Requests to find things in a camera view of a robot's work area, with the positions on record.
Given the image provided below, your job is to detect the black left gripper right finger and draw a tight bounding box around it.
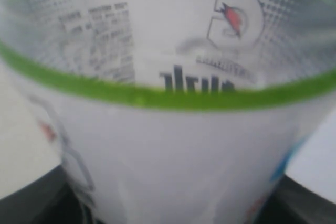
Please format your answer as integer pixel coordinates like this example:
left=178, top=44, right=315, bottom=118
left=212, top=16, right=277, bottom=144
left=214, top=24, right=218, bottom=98
left=256, top=176, right=335, bottom=224

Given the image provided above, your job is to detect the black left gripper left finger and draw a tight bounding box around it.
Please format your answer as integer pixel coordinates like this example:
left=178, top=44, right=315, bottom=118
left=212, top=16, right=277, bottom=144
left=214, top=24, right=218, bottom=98
left=1, top=166, right=83, bottom=223

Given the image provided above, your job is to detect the clear plastic drink bottle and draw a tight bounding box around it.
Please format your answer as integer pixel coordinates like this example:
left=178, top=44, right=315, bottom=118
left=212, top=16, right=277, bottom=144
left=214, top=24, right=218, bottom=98
left=1, top=0, right=335, bottom=223

